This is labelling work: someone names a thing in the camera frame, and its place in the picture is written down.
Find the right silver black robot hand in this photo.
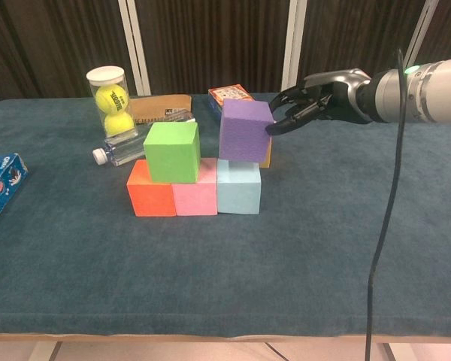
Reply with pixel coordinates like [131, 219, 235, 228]
[266, 68, 373, 136]

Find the clear tennis ball tube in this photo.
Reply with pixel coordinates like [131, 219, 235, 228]
[85, 65, 140, 139]

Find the yellow foam cube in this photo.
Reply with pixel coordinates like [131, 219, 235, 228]
[259, 141, 274, 168]

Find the orange blue cracker box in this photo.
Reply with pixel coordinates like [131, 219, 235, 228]
[207, 85, 256, 121]

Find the yellow tennis ball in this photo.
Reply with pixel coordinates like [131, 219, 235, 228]
[103, 111, 135, 138]
[95, 83, 128, 114]

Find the green foam cube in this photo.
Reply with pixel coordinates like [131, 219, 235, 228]
[143, 121, 201, 184]

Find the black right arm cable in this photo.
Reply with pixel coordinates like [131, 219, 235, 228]
[364, 48, 407, 361]

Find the light blue foam cube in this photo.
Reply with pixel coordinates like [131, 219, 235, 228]
[216, 157, 262, 216]

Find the thin black floor cable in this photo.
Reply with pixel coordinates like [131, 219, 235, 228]
[265, 341, 283, 361]

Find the blue Oreo cookie box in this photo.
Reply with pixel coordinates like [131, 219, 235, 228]
[0, 152, 29, 238]

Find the orange foam cube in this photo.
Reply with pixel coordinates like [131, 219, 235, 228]
[126, 159, 177, 217]

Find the white metal frame post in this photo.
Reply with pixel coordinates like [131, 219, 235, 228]
[280, 0, 308, 93]
[394, 0, 440, 90]
[118, 0, 152, 97]

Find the pink foam cube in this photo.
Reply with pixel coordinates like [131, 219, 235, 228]
[171, 156, 219, 217]

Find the clear plastic water bottle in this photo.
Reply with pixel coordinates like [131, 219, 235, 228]
[92, 111, 198, 168]

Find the teal table cloth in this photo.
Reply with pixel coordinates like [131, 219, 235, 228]
[0, 89, 451, 339]

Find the purple foam cube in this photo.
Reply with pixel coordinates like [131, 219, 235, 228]
[218, 98, 276, 163]

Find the brown cardboard packet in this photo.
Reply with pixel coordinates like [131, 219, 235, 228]
[129, 93, 192, 127]

